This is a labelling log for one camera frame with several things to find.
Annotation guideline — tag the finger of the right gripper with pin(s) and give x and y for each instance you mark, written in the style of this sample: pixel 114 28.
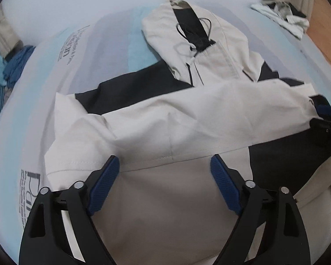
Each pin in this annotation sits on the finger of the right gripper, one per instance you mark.
pixel 322 126
pixel 323 108

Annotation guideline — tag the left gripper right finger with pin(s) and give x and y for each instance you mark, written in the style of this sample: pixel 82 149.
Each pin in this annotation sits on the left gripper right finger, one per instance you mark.
pixel 269 228

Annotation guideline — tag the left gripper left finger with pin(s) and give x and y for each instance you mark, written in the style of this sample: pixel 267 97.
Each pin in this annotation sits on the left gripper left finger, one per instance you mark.
pixel 59 228

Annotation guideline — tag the cream and black hooded jacket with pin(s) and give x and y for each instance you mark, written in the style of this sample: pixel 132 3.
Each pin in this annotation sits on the cream and black hooded jacket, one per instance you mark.
pixel 168 118

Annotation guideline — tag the wooden headboard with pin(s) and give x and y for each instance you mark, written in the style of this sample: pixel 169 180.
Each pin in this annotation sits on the wooden headboard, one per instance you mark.
pixel 320 27

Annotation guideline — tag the white crumpled garment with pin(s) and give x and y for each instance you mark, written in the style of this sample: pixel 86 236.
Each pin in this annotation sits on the white crumpled garment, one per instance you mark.
pixel 285 15

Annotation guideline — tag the blue crumpled garment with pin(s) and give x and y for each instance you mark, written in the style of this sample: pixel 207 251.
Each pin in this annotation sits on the blue crumpled garment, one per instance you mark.
pixel 14 68

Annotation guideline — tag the striped bed mattress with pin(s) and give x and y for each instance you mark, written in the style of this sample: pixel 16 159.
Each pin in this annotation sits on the striped bed mattress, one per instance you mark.
pixel 27 120

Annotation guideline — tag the beige left curtain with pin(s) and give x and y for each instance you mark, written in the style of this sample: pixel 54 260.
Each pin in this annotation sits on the beige left curtain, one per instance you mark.
pixel 8 37

